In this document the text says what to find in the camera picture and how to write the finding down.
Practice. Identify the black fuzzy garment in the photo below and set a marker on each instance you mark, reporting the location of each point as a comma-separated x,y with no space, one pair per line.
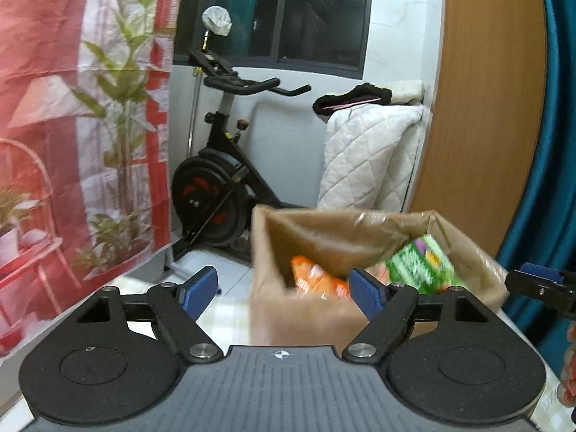
362,94

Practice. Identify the green snack bag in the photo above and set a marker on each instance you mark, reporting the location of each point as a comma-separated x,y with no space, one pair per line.
421,264

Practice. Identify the green checked tablecloth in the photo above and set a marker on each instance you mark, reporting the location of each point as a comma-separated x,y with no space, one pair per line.
226,320

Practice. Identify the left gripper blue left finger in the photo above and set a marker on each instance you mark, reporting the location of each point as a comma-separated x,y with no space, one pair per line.
198,291

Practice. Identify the wooden board panel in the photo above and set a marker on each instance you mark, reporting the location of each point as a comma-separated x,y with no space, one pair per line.
486,115

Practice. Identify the red printed backdrop cloth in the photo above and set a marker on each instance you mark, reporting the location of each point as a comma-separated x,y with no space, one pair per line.
84,150

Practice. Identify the orange clear-wrapped snack packet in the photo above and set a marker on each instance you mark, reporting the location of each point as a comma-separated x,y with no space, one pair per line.
567,381

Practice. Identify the white quilted blanket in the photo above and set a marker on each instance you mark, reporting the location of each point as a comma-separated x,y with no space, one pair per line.
371,150

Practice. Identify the teal curtain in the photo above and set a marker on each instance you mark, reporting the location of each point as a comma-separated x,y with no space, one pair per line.
543,230

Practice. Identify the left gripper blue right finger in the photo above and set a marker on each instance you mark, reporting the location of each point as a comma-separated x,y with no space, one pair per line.
370,295

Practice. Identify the brown cardboard box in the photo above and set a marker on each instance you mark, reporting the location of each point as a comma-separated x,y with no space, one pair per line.
338,241

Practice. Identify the dark window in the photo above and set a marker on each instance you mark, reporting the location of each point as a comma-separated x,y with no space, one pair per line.
321,36

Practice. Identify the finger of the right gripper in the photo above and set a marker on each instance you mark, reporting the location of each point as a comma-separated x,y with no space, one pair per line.
554,288

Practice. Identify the black exercise bike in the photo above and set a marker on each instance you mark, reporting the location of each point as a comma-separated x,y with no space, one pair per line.
215,191

